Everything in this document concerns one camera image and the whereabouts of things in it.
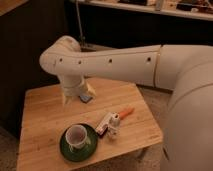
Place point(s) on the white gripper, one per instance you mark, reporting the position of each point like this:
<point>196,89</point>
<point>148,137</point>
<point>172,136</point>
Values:
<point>72,86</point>

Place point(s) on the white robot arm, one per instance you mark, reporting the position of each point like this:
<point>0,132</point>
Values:
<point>186,70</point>

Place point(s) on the blue rectangular block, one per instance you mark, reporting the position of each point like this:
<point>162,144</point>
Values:
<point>85,98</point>

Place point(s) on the white cup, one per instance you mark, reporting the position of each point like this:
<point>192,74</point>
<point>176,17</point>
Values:
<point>76,136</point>

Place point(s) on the wooden table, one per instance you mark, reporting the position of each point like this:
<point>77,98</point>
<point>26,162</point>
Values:
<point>45,118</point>

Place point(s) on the white red box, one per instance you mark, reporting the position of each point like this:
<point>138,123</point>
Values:
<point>103,125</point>

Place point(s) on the orange carrot toy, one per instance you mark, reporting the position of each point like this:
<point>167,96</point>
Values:
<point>125,112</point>

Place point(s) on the green round plate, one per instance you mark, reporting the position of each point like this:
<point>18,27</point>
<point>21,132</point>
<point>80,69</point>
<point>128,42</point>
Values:
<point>78,155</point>

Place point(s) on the vertical metal pole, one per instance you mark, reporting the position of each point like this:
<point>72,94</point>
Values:
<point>82,38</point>

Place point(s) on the upper white shelf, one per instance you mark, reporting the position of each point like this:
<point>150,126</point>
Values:
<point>153,9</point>

